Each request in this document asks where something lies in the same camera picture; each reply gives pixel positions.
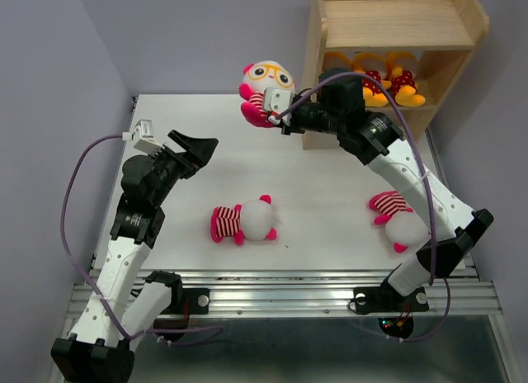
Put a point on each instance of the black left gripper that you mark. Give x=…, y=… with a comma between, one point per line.
x=199, y=152

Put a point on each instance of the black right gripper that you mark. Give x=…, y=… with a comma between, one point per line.
x=289, y=126

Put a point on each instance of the orange bear polka dot toy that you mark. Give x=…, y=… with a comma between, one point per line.
x=335, y=60

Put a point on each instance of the white glasses doll striped shirt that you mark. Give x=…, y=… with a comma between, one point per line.
x=257, y=78

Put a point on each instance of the white doll face down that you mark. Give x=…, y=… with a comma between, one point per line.
x=254, y=220
x=403, y=226

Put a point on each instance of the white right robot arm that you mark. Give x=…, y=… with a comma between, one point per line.
x=336, y=106

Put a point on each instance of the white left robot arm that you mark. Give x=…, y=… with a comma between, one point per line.
x=101, y=345

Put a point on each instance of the wooden shelf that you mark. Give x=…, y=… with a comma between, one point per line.
x=409, y=43

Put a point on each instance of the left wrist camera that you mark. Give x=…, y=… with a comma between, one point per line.
x=141, y=136

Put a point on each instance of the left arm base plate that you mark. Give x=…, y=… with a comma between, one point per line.
x=191, y=301

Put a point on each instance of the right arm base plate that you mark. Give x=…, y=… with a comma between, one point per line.
x=378, y=299

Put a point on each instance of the aluminium mounting rail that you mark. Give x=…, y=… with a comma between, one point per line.
x=326, y=293

